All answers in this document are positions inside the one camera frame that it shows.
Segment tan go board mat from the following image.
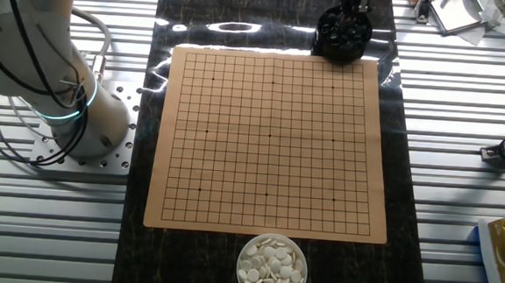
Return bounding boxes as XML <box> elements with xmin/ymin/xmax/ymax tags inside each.
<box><xmin>143</xmin><ymin>43</ymin><xmax>399</xmax><ymax>245</ymax></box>

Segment black bowl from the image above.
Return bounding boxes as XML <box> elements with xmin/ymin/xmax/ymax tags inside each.
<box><xmin>310</xmin><ymin>4</ymin><xmax>375</xmax><ymax>66</ymax></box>

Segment silver flat tablet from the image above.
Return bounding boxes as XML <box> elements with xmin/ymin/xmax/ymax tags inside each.
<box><xmin>425</xmin><ymin>0</ymin><xmax>486</xmax><ymax>38</ymax></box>

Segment crumpled white paper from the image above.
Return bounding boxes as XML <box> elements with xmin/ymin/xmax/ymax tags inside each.
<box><xmin>455</xmin><ymin>0</ymin><xmax>505</xmax><ymax>49</ymax></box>

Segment black marble pattern mat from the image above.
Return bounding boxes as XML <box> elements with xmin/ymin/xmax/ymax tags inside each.
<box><xmin>110</xmin><ymin>0</ymin><xmax>446</xmax><ymax>283</ymax></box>

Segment white bowl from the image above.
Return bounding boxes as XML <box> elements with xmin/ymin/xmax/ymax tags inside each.
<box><xmin>234</xmin><ymin>231</ymin><xmax>312</xmax><ymax>283</ymax></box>

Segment metal bracket with orange wire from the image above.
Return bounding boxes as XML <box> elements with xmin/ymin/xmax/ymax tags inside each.
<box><xmin>407</xmin><ymin>0</ymin><xmax>434</xmax><ymax>25</ymax></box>

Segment thick grey hose cable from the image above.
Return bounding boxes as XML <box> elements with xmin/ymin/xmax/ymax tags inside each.
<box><xmin>66</xmin><ymin>7</ymin><xmax>115</xmax><ymax>84</ymax></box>

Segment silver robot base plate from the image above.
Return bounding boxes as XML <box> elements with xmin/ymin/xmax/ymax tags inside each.
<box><xmin>29</xmin><ymin>74</ymin><xmax>142</xmax><ymax>177</ymax></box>

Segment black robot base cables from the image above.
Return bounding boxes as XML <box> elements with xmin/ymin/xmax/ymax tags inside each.
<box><xmin>0</xmin><ymin>0</ymin><xmax>98</xmax><ymax>170</ymax></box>

